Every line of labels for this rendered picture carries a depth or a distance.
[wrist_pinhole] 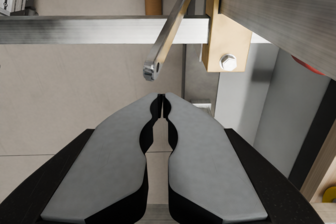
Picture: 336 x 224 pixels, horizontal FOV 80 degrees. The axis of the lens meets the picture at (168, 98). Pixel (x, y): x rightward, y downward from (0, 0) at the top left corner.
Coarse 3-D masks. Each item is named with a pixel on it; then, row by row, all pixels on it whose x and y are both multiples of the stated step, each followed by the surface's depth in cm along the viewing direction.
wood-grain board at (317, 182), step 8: (328, 136) 31; (328, 144) 31; (320, 152) 32; (328, 152) 31; (320, 160) 32; (328, 160) 31; (312, 168) 34; (320, 168) 32; (328, 168) 31; (312, 176) 34; (320, 176) 32; (328, 176) 32; (304, 184) 36; (312, 184) 34; (320, 184) 33; (328, 184) 33; (304, 192) 36; (312, 192) 34; (320, 192) 34; (312, 200) 35; (320, 200) 35
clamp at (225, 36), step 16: (208, 0) 25; (208, 16) 25; (224, 16) 23; (208, 32) 25; (224, 32) 24; (240, 32) 24; (208, 48) 25; (224, 48) 25; (240, 48) 25; (208, 64) 26; (240, 64) 26
